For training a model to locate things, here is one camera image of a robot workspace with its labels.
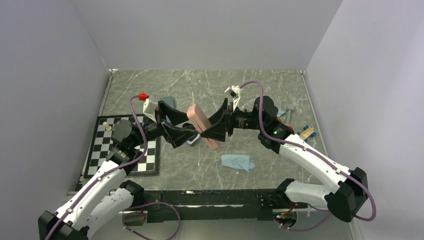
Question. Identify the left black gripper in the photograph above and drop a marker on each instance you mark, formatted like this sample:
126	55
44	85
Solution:
176	136

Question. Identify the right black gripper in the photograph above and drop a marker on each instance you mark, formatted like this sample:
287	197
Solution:
217	131

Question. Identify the pink glasses case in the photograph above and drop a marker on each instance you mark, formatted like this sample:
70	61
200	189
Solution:
201	123

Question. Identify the blue cleaning cloth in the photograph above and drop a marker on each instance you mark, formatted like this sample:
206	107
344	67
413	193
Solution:
238	161

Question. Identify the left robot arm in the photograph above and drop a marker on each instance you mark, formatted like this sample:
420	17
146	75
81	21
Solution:
106	193

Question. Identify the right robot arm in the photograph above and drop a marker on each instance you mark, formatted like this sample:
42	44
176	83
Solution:
343	190

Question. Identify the grey blue glasses case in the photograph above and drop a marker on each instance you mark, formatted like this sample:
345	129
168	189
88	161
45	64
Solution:
170	101

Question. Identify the black white chessboard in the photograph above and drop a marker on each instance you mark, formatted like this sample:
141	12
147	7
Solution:
101	144

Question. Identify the grey toy hammer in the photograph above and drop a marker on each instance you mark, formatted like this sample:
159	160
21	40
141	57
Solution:
290	109

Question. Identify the wooden toy car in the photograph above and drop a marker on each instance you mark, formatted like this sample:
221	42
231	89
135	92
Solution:
308	132

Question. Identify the white frame sunglasses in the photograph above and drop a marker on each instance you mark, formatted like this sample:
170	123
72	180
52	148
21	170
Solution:
192	141

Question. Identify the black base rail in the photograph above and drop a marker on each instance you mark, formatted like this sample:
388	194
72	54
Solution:
172	205

